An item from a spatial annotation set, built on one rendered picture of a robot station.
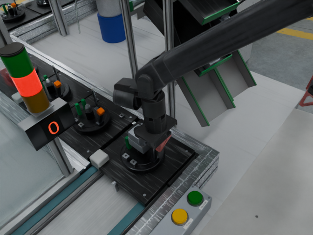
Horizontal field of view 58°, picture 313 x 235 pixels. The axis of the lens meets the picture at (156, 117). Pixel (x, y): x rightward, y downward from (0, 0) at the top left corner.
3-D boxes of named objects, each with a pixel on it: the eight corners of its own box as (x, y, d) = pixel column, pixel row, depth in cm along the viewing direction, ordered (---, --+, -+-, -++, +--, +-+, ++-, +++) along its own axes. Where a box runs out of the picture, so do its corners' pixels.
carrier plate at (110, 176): (195, 154, 93) (195, 150, 91) (145, 207, 80) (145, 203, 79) (141, 122, 105) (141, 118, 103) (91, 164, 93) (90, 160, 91)
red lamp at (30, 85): (46, 87, 64) (38, 70, 60) (26, 100, 61) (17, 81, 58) (34, 79, 66) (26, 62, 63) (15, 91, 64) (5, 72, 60)
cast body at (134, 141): (153, 145, 87) (151, 130, 82) (143, 154, 84) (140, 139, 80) (134, 132, 91) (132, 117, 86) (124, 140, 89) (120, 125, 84)
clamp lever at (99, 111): (103, 121, 100) (105, 110, 93) (99, 125, 98) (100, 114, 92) (96, 114, 100) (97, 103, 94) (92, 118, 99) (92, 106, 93)
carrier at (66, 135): (139, 120, 105) (134, 94, 97) (88, 162, 93) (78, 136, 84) (96, 95, 118) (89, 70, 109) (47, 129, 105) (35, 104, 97)
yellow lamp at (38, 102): (53, 104, 67) (46, 88, 64) (35, 116, 65) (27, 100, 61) (42, 96, 70) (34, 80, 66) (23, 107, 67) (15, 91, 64)
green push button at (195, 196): (204, 199, 81) (205, 195, 79) (196, 209, 79) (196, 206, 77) (193, 191, 83) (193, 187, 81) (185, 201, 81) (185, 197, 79)
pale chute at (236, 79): (248, 87, 109) (257, 85, 105) (225, 103, 103) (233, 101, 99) (214, 21, 106) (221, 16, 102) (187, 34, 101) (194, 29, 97)
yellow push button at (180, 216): (190, 217, 77) (190, 214, 76) (181, 228, 75) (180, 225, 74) (178, 209, 79) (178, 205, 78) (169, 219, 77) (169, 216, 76)
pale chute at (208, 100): (227, 109, 101) (236, 107, 97) (201, 127, 96) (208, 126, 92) (189, 38, 99) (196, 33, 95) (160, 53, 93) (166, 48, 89)
